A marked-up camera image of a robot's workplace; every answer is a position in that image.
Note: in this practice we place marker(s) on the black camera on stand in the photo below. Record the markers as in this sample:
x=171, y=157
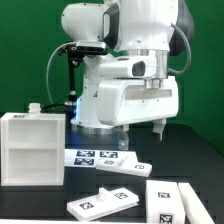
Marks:
x=78, y=50

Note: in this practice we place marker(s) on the white door panel front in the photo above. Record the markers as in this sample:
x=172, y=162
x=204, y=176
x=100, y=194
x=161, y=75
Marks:
x=103, y=204

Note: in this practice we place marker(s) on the white door panel with knob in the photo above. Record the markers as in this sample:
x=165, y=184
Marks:
x=126, y=165

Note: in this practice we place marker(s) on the white cabinet body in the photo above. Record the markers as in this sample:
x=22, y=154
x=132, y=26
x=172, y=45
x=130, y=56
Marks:
x=32, y=148

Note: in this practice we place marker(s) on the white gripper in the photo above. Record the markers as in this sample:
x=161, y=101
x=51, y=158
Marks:
x=128, y=101

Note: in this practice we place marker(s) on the white fiducial marker sheet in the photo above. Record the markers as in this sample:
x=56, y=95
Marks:
x=89, y=158

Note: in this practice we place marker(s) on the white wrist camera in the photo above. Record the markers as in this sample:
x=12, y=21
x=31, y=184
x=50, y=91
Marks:
x=129, y=67

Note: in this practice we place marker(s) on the white box block with markers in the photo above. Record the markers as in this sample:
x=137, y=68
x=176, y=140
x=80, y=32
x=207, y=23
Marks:
x=163, y=203

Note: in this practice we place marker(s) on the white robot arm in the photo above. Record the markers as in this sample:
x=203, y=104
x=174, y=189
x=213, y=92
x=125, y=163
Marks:
x=124, y=46

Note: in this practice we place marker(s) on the white long panel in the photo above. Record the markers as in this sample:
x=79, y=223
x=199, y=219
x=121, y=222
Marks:
x=195, y=210

